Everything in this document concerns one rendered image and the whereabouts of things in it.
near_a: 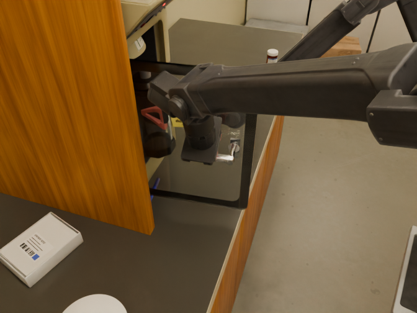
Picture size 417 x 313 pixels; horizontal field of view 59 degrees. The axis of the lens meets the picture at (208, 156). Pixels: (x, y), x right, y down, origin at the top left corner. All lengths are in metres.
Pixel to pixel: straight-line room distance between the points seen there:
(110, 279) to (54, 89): 0.45
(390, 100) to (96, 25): 0.50
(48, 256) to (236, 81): 0.68
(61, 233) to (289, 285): 1.32
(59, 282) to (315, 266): 1.46
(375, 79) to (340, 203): 2.14
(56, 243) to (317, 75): 0.78
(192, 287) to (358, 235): 1.56
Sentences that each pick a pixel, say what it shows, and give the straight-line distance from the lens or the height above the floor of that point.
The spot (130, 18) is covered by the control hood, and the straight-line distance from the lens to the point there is 0.74.
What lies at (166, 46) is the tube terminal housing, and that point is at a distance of 1.09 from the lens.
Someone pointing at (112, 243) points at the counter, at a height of 0.94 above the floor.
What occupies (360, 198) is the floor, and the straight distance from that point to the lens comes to 2.54.
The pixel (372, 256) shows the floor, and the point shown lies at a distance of 2.27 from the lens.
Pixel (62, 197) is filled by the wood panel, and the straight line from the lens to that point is 1.07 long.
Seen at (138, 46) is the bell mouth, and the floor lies 1.34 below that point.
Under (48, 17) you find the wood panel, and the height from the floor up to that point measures 1.50.
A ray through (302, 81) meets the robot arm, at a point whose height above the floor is 1.55.
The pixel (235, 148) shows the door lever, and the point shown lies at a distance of 0.83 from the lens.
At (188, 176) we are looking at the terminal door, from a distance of 0.93.
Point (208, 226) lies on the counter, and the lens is 1.01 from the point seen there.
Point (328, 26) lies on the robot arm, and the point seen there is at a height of 1.44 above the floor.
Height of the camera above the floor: 1.74
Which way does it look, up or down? 41 degrees down
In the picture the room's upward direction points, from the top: straight up
